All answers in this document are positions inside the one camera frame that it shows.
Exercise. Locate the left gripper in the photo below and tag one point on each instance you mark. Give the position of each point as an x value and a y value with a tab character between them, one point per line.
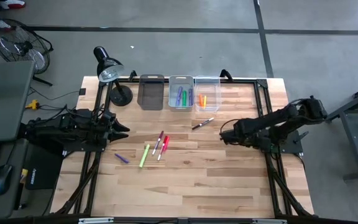
107	127

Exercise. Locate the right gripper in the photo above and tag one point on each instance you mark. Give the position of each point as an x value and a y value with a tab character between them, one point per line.
232	137

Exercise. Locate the thin dark purple marker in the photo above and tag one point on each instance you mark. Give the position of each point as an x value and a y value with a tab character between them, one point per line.
121	158

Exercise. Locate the black and white marker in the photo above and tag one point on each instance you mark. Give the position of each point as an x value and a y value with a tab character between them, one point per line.
202	123

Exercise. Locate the light green highlighter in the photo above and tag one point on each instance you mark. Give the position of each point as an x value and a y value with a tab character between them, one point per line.
144	155

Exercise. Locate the maroon-capped white marker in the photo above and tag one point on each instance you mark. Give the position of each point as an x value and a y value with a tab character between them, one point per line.
158	142

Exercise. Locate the yellow highlighter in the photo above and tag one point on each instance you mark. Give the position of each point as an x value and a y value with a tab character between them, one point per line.
204	102

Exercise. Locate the red-capped white marker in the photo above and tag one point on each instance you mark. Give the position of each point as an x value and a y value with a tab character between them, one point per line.
160	155

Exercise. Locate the orange highlighter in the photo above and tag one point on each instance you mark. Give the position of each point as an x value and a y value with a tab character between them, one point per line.
200	100

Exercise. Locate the pink highlighter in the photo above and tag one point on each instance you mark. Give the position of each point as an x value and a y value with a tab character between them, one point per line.
166	143

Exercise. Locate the purple highlighter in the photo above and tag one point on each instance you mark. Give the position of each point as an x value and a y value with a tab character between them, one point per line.
179	96
190	97

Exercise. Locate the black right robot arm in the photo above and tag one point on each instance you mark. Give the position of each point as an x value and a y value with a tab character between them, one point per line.
269	121

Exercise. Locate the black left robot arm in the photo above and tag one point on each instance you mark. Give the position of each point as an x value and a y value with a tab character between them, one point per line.
51	130

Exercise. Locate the clear plastic bin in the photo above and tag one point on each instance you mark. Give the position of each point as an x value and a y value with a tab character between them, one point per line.
213	93

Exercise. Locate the smoky dark translucent bin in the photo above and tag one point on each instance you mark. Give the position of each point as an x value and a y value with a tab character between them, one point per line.
150	92

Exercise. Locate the small black square block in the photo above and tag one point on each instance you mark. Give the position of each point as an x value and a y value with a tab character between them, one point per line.
82	91

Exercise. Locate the opaque light grey bin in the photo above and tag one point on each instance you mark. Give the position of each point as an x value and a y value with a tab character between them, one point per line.
172	104

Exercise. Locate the black desk lamp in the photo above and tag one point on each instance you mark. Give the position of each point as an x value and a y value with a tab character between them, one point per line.
110	70

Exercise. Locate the black pad with logo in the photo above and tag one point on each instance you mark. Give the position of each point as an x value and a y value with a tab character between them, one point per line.
43	168

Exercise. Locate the yellow power plug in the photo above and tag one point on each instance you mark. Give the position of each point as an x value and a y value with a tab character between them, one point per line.
33	104

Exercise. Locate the grey laptop computer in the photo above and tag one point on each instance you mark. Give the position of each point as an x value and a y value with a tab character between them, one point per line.
5	99

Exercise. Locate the black computer mouse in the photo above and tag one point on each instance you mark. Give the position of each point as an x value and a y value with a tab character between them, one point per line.
2	179

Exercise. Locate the black floor fan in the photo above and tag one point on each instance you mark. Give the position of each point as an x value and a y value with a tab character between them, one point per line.
20	46

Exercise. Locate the person's shoe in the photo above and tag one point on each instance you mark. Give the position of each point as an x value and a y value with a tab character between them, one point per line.
2	24
11	3

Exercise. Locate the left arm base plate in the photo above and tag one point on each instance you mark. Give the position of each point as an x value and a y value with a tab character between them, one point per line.
82	148

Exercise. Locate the black aluminium table frame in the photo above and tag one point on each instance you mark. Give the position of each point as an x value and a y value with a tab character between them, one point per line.
238	81

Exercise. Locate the silver metal bracket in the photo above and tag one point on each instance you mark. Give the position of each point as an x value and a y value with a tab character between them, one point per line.
269	221
95	221

